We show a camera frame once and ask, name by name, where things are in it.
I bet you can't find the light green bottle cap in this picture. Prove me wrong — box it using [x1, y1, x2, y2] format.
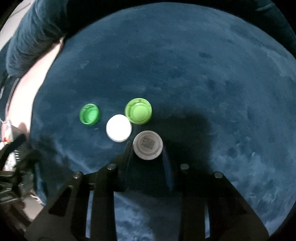
[124, 98, 152, 125]

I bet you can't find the small green bottle cap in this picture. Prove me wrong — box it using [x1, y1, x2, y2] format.
[79, 103, 101, 126]

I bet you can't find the dark blue plush pillow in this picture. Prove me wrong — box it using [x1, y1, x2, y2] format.
[6, 0, 296, 78]

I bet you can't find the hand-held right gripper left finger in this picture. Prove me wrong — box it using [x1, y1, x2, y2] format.
[24, 141, 134, 241]

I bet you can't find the dark blue plush blanket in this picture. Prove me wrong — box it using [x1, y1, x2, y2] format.
[30, 9, 296, 241]

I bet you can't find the grey perforated plastic basket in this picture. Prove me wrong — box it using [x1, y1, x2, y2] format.
[0, 148, 47, 209]

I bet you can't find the pink bed sheet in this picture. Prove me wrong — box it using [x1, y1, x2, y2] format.
[9, 35, 66, 130]

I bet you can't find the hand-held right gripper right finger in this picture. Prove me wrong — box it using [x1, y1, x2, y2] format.
[162, 148, 270, 241]

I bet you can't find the grey cap with printed code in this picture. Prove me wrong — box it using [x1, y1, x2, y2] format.
[133, 130, 163, 160]

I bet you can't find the white round bottle cap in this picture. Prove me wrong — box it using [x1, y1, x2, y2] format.
[106, 114, 132, 142]

